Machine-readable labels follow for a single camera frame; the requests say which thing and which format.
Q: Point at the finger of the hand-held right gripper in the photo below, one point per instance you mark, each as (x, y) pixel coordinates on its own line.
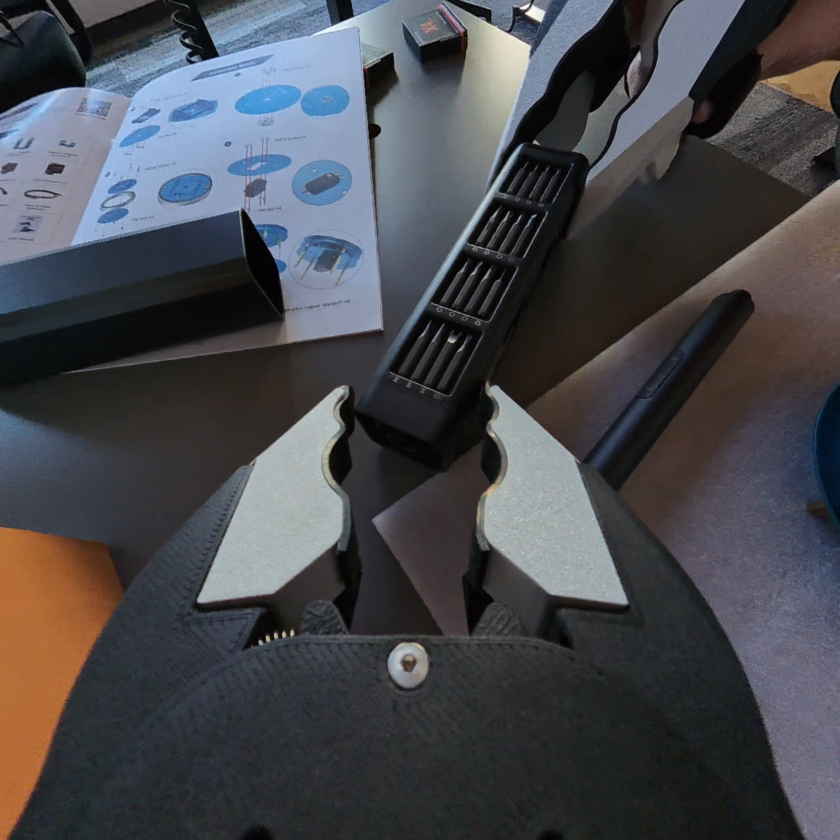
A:
(571, 39)
(695, 52)

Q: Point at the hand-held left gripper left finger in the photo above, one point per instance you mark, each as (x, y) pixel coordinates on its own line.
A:
(275, 525)

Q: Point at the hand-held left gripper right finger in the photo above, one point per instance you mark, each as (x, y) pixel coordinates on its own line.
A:
(551, 525)

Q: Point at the black electric screwdriver pen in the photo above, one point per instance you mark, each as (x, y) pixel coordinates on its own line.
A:
(676, 367)

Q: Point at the black screwdriver bit case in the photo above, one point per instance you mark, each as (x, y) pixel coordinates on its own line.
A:
(459, 295)

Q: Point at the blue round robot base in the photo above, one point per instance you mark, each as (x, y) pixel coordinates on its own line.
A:
(828, 459)

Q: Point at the dark grey desk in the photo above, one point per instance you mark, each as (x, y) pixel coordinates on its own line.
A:
(426, 164)

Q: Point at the person's right hand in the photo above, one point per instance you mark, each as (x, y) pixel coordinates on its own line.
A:
(814, 33)

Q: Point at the small black box red print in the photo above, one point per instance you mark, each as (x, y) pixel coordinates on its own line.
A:
(430, 33)

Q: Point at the white foam sheet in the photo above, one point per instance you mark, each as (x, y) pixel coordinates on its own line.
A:
(722, 590)

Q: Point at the small black box striped edge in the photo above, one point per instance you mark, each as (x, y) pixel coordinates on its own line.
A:
(379, 65)

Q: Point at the dark metal case sleeve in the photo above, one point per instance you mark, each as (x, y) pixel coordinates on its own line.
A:
(131, 289)

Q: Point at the white assembly manual blue pictures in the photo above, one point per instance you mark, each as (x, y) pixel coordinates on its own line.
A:
(197, 144)

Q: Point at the black padded seat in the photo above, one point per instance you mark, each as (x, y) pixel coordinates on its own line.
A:
(33, 59)

